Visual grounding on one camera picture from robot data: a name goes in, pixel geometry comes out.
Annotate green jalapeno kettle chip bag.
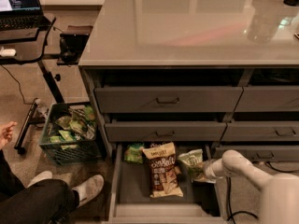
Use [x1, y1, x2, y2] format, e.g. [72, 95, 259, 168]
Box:
[178, 149, 211, 183]

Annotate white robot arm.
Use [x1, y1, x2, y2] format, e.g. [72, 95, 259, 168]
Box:
[204, 150, 299, 224]

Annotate middle right drawer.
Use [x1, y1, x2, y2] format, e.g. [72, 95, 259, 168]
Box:
[221, 121, 299, 142]

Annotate bottom right drawer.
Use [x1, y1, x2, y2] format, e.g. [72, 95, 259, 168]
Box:
[212, 146, 299, 162]

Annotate brown sea salt chip bag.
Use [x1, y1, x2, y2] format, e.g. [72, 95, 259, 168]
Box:
[143, 142, 183, 198]

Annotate small green snack bag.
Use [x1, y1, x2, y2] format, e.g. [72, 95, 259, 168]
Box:
[124, 143, 144, 164]

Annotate open bottom left drawer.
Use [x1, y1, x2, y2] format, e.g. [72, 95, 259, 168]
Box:
[108, 145, 226, 224]

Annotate top right drawer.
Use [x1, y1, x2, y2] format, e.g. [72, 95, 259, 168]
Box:
[235, 86, 299, 112]

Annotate grey cabinet with counter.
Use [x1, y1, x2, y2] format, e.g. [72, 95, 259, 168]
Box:
[78, 0, 299, 161]

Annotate middle left drawer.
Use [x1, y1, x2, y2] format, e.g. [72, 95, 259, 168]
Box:
[105, 121, 226, 142]

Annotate top left drawer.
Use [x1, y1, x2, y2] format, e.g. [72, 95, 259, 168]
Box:
[94, 86, 242, 113]

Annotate person's hand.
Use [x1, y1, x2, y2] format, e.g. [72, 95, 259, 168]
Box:
[0, 121, 17, 150]

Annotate right white shoe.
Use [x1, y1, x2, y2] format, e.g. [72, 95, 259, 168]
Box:
[72, 175, 105, 207]

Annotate white shoe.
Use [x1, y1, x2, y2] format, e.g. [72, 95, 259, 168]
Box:
[27, 171, 53, 188]
[72, 175, 105, 207]

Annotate snack bags in crate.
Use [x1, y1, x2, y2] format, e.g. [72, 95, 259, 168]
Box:
[47, 105, 96, 145]

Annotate green plastic crate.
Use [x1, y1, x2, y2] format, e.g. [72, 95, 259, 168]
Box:
[39, 102, 106, 165]

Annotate left white shoe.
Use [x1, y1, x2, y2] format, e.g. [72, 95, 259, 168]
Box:
[27, 171, 53, 188]

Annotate person's black trouser legs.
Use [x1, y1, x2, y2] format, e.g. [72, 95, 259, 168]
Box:
[0, 153, 79, 224]

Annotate black box on floor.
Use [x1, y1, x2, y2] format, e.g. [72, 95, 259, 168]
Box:
[57, 25, 93, 65]

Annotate black rolling laptop stand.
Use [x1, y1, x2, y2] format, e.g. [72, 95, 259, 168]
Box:
[0, 13, 64, 155]

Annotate white adapter on stand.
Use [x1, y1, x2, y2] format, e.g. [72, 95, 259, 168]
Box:
[0, 49, 16, 57]

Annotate open laptop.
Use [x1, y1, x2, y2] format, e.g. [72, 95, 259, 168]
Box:
[0, 0, 43, 31]

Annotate black power cable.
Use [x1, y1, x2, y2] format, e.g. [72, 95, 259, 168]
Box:
[225, 161, 299, 224]

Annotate thin black laptop cable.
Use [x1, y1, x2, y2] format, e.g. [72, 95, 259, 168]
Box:
[0, 63, 34, 105]

